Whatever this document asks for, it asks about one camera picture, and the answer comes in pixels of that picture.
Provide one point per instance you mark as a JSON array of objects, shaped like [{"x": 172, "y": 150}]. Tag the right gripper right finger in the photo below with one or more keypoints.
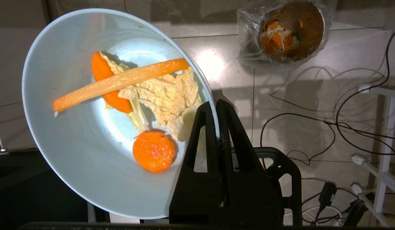
[{"x": 248, "y": 191}]

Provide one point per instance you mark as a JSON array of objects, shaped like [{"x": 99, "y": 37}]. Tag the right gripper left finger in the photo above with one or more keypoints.
[{"x": 184, "y": 195}]

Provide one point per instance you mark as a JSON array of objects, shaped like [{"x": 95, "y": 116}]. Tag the pale blue round dish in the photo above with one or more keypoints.
[{"x": 73, "y": 150}]

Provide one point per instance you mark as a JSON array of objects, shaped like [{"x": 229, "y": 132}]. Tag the food scraps pile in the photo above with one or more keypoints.
[{"x": 279, "y": 36}]

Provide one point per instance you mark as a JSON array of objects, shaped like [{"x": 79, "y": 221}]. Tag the waste bin with plastic liner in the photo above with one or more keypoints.
[{"x": 248, "y": 28}]

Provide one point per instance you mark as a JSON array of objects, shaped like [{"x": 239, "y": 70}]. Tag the metal trash bin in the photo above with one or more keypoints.
[{"x": 315, "y": 19}]

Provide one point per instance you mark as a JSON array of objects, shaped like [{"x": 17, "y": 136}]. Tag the round carrot slice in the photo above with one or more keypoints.
[{"x": 153, "y": 152}]

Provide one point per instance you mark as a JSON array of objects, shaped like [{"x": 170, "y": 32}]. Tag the black power adapter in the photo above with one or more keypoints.
[{"x": 327, "y": 193}]

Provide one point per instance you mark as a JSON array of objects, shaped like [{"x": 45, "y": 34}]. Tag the cabbage leaf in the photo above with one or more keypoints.
[{"x": 172, "y": 99}]

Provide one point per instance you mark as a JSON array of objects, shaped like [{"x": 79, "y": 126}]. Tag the long carrot stick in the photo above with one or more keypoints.
[{"x": 121, "y": 81}]

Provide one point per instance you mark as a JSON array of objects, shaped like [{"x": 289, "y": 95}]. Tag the curved carrot slice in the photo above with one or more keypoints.
[{"x": 100, "y": 68}]

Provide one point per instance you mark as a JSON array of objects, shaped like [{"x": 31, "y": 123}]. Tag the black plastic bracket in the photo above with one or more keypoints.
[{"x": 286, "y": 169}]

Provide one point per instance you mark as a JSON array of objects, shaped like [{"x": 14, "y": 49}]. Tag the white metal frame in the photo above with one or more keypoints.
[{"x": 384, "y": 166}]

